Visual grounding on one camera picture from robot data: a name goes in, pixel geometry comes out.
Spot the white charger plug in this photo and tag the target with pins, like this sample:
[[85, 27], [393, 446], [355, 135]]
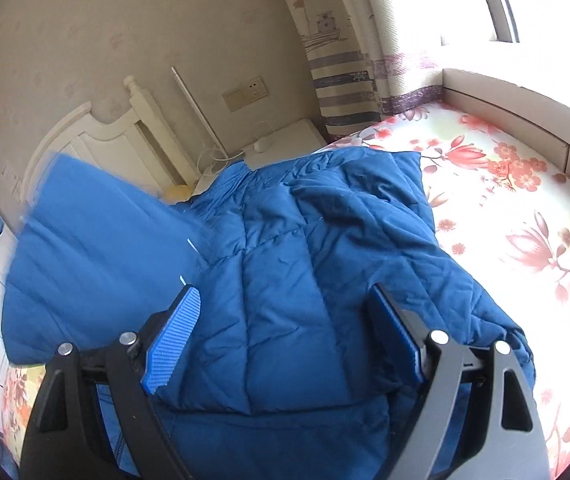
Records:
[[261, 145]]

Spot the yellow pillow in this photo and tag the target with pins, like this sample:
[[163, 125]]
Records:
[[177, 193]]

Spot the beige padded window ledge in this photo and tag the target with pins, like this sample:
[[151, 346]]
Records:
[[515, 105]]

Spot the printed striped curtain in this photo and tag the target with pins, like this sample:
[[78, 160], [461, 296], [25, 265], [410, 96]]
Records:
[[345, 60]]

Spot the white pole lamp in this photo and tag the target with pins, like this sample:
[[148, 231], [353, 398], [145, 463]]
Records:
[[195, 105]]

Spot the white nightstand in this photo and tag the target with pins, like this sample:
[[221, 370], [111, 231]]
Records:
[[290, 140]]

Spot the blue down jacket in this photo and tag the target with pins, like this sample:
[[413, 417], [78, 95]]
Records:
[[290, 270]]

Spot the beige wall socket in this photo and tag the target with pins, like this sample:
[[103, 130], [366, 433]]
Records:
[[245, 94]]

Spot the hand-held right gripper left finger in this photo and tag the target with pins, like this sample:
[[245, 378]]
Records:
[[175, 340]]

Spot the white wooden headboard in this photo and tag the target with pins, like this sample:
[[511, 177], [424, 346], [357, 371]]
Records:
[[115, 135]]

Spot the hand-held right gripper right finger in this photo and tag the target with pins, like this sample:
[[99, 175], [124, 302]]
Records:
[[399, 345]]

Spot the floral bedsheet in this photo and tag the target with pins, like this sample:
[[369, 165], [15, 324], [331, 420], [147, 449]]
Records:
[[505, 210]]

